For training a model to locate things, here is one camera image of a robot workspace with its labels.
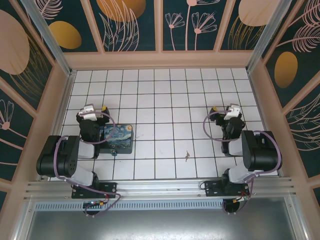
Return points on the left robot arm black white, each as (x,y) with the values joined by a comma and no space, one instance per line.
(50,160)

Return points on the small key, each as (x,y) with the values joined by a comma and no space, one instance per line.
(187,156)

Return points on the grey metal sheet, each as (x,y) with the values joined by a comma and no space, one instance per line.
(160,225)

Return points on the aluminium frame post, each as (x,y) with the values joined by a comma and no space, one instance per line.
(50,37)
(270,30)

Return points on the aluminium table edge rail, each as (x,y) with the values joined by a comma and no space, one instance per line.
(255,100)
(65,100)

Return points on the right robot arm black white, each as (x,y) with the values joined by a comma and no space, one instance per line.
(260,150)

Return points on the aluminium mounting rail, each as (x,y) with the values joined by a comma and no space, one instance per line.
(160,187)

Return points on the starry night tin box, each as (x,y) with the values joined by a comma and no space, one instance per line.
(120,137)

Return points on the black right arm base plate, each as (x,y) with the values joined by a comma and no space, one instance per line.
(212,188)

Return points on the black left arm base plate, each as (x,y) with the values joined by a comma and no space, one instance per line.
(110,188)

